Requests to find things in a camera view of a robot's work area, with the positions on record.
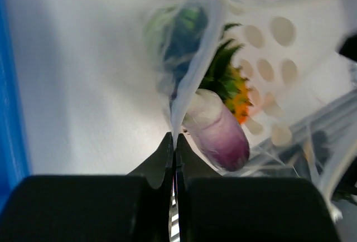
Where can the clear zip top bag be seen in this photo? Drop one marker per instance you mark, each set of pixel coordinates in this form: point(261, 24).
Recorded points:
point(303, 120)

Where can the blue plastic bin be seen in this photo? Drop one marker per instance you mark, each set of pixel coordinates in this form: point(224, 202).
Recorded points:
point(14, 166)

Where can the dark purple toy eggplant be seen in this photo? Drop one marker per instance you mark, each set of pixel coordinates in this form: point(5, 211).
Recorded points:
point(216, 132)

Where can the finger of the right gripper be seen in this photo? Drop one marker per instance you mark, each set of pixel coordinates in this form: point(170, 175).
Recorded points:
point(348, 48)

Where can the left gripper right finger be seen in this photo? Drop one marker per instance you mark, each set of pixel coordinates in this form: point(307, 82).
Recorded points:
point(216, 208)

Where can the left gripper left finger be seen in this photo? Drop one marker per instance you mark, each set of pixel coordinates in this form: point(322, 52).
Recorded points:
point(132, 207)

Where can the toy pineapple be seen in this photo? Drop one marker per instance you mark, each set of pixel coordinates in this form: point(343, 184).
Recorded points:
point(227, 80)

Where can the green toy ball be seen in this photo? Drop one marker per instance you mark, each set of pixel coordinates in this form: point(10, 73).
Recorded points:
point(175, 35)

